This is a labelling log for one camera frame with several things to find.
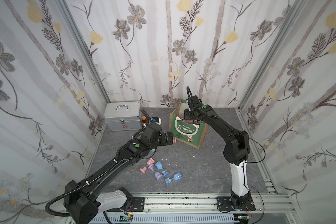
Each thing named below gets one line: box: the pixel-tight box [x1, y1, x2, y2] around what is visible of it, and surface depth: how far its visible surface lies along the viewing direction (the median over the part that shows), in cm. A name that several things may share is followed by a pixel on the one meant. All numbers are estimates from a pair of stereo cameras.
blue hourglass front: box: [164, 171, 182, 186], surface depth 83 cm
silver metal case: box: [103, 101, 141, 132], surface depth 100 cm
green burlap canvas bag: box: [169, 99, 209, 149], surface depth 92 cm
